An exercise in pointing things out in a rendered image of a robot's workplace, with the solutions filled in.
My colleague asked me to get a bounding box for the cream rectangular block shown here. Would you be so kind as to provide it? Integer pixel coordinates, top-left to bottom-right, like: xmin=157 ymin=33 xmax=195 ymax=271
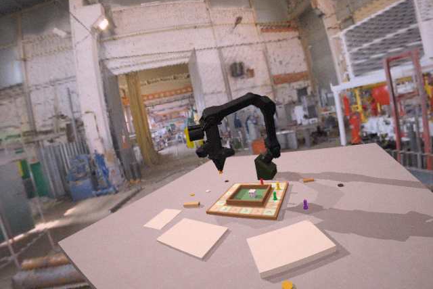
xmin=183 ymin=201 xmax=200 ymax=208

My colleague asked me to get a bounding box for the white die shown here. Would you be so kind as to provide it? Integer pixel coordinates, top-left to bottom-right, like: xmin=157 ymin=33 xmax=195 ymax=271
xmin=248 ymin=190 xmax=256 ymax=198

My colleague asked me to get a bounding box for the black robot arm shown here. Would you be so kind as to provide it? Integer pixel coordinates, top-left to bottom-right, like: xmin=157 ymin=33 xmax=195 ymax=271
xmin=187 ymin=93 xmax=281 ymax=166

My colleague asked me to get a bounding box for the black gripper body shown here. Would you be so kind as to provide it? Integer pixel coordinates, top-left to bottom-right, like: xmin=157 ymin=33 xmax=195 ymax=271
xmin=206 ymin=135 xmax=235 ymax=159

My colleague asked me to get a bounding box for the pale pink flat slab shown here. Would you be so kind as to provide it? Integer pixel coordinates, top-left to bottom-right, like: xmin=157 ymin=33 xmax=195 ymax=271
xmin=246 ymin=220 xmax=336 ymax=278

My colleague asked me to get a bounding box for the white rectangular card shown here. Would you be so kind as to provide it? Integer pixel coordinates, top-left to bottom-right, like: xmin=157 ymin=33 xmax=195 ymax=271
xmin=156 ymin=218 xmax=229 ymax=260

